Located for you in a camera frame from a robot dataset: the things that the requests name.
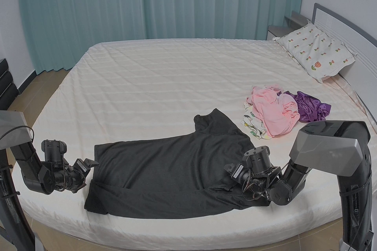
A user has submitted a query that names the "white printed garment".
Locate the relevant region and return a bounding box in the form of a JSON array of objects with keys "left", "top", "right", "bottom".
[{"left": 242, "top": 103, "right": 273, "bottom": 140}]

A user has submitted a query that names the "white printed pillow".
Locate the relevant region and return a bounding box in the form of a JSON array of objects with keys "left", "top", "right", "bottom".
[{"left": 275, "top": 22, "right": 357, "bottom": 84}]

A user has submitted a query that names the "purple garment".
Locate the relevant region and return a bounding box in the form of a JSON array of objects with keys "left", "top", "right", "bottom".
[{"left": 284, "top": 91, "right": 332, "bottom": 123}]

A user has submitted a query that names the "bed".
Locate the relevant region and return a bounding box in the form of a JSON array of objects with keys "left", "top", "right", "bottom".
[{"left": 13, "top": 3, "right": 377, "bottom": 247}]

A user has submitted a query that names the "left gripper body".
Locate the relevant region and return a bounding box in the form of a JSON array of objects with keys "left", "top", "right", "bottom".
[{"left": 70, "top": 158, "right": 91, "bottom": 183}]

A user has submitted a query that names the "pink garment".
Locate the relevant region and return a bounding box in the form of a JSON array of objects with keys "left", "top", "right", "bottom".
[{"left": 247, "top": 84, "right": 300, "bottom": 138}]

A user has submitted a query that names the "black chest of drawers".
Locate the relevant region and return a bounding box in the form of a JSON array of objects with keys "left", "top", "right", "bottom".
[{"left": 0, "top": 58, "right": 19, "bottom": 110}]

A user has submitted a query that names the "black cable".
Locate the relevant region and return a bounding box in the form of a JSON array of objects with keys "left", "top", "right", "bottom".
[{"left": 0, "top": 125, "right": 35, "bottom": 143}]

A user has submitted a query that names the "black T-shirt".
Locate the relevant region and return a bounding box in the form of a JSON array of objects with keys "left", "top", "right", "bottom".
[{"left": 84, "top": 108, "right": 271, "bottom": 219}]

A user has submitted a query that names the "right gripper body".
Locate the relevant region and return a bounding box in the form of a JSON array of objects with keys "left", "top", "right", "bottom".
[{"left": 232, "top": 163, "right": 251, "bottom": 184}]

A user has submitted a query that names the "grey bedside table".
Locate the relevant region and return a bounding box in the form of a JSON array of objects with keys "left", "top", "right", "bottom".
[{"left": 267, "top": 11, "right": 313, "bottom": 40}]

